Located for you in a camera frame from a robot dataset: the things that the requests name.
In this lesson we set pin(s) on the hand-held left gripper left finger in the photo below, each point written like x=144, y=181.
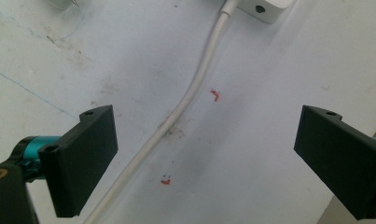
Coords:
x=80, y=161

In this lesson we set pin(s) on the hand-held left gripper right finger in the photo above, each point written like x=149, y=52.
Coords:
x=341, y=155

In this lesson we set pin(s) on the white power adapter block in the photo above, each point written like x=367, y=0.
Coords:
x=266, y=8

